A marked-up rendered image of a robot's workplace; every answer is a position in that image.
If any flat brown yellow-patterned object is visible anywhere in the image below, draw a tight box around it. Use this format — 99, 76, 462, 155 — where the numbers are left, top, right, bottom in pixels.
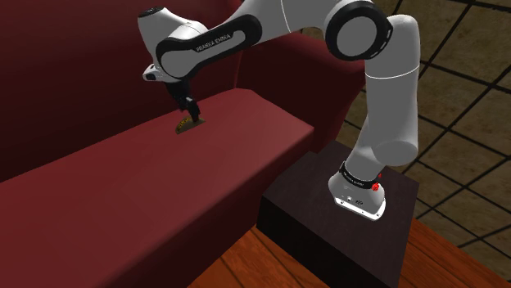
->
175, 115, 207, 136

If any dark robot stand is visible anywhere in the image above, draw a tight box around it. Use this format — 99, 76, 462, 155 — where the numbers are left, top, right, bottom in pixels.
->
255, 139, 420, 288

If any dark red sofa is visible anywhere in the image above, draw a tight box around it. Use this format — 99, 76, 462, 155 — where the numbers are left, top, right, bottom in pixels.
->
0, 0, 368, 288

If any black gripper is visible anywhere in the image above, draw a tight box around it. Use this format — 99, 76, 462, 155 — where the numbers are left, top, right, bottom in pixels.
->
163, 78, 201, 123

